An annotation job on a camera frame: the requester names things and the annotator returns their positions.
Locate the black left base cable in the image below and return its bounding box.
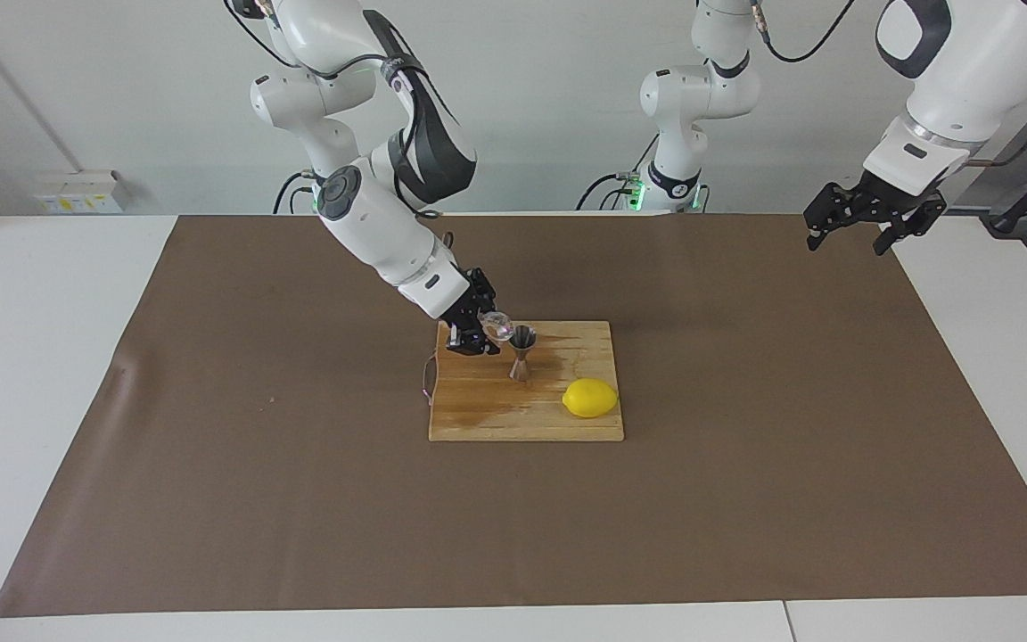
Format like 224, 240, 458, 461
576, 132, 661, 212

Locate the black base cable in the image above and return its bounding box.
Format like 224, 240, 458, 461
576, 132, 661, 212
273, 169, 316, 215

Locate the wooden cutting board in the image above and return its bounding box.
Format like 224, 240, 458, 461
422, 320, 626, 443

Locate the black right base cable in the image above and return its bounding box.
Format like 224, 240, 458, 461
273, 169, 316, 215

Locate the brown table mat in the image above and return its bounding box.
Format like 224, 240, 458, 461
0, 212, 1027, 619

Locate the yellow lemon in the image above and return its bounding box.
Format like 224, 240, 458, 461
562, 377, 620, 419

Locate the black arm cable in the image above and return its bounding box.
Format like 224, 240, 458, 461
745, 0, 1027, 170
224, 0, 470, 255

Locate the white wall socket box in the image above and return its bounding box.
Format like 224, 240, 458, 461
35, 169, 128, 215

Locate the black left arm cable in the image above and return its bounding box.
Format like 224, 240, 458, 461
745, 0, 1027, 170

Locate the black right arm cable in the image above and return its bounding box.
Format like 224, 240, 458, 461
224, 0, 470, 255

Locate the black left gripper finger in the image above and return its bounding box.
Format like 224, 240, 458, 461
802, 182, 864, 253
873, 196, 949, 258

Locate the steel double jigger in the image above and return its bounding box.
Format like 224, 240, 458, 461
507, 325, 538, 384

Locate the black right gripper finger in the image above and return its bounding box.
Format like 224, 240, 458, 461
446, 319, 501, 358
474, 266, 503, 315

